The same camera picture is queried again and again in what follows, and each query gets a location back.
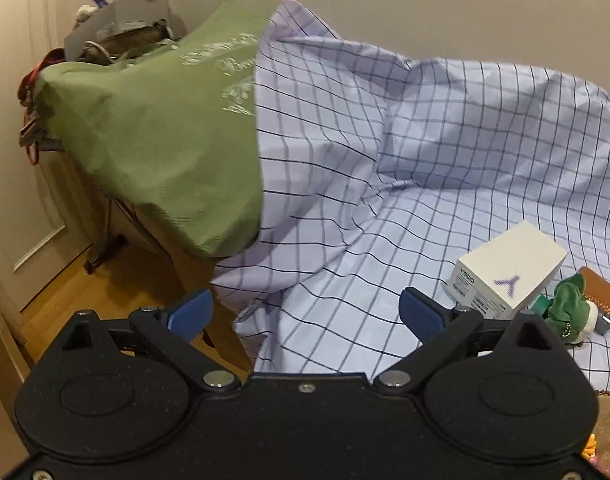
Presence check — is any black metal stand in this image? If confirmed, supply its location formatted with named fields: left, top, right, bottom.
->
left=83, top=195, right=158, bottom=276

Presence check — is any green and white plush toy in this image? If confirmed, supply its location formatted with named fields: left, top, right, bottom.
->
left=535, top=275, right=604, bottom=344

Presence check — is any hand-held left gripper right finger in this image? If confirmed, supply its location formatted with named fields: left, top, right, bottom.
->
left=372, top=287, right=572, bottom=392

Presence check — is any red strap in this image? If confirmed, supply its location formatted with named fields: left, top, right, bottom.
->
left=16, top=47, right=68, bottom=166

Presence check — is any grey cardboard box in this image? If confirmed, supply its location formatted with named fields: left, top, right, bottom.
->
left=64, top=0, right=187, bottom=62

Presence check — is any green fabric bag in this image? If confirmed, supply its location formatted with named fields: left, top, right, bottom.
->
left=32, top=2, right=274, bottom=259

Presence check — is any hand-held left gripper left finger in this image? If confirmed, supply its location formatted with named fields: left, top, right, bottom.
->
left=59, top=288, right=240, bottom=392

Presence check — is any brown bag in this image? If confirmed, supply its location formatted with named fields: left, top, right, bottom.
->
left=80, top=26, right=178, bottom=67

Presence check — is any brown leather case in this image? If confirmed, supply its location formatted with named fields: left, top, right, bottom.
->
left=577, top=266, right=610, bottom=339

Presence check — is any checked bed sheet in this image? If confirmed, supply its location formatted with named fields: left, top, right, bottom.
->
left=210, top=0, right=610, bottom=397

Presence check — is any white cardboard box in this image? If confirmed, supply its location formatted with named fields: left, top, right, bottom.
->
left=443, top=220, right=568, bottom=321

